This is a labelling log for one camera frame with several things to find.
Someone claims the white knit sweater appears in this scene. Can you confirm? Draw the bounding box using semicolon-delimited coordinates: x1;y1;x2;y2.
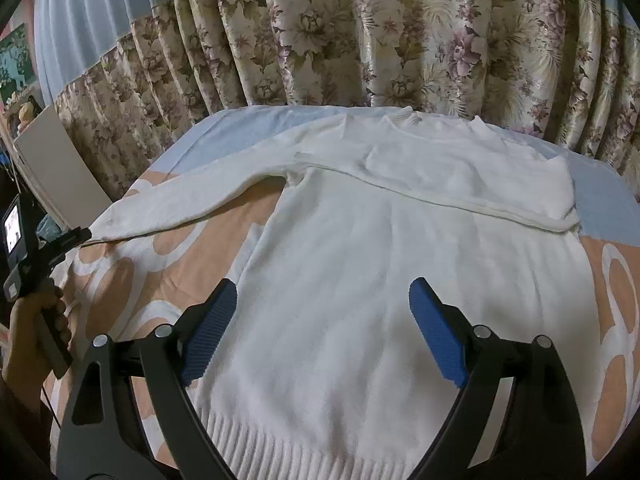
91;110;599;479

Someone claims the blue clothes pile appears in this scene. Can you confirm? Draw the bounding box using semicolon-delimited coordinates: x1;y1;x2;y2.
36;214;65;243

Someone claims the person's left hand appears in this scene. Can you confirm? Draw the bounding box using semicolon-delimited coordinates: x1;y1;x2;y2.
2;278;72;416

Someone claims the white cabinet board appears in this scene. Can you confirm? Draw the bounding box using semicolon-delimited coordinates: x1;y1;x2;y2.
14;106;112;230

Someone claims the orange and blue bedsheet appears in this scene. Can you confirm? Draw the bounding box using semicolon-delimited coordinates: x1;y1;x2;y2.
56;110;639;467

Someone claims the yellow toy figure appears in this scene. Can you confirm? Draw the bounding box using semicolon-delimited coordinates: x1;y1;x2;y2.
17;96;42;133

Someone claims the blue floral curtain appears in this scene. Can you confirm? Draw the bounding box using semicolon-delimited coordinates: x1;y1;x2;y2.
34;0;639;198

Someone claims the green wall picture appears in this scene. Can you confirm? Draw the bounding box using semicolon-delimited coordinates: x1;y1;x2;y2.
0;24;36;106

